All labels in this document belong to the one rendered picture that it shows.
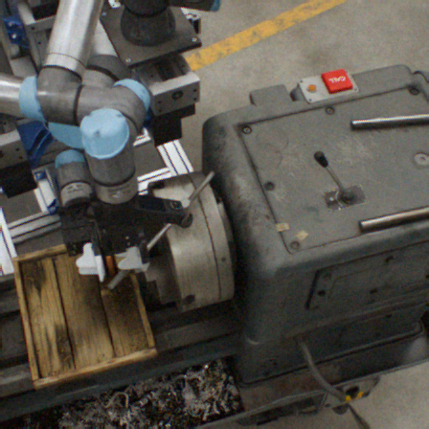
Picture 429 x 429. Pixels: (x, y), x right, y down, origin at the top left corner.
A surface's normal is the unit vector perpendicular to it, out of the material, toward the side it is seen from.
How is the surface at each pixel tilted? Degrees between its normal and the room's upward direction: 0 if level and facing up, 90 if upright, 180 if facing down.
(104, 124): 15
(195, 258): 43
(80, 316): 0
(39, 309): 0
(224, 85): 0
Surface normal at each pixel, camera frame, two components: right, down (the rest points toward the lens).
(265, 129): 0.01, -0.52
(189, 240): 0.15, -0.05
